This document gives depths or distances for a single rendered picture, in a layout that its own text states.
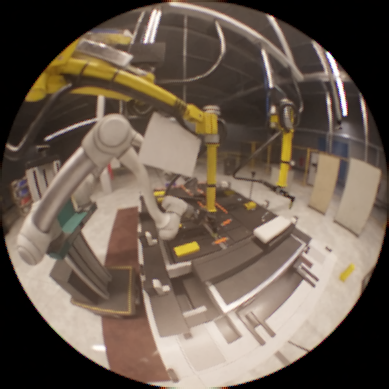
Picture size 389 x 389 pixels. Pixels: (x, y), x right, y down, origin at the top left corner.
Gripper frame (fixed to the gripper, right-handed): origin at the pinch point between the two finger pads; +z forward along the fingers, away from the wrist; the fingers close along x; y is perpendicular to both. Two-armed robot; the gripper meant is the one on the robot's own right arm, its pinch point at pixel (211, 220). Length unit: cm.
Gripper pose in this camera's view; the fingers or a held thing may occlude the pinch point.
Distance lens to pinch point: 92.7
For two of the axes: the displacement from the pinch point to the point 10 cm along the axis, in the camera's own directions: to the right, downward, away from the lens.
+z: 8.7, 4.1, 2.8
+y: -1.2, -3.8, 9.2
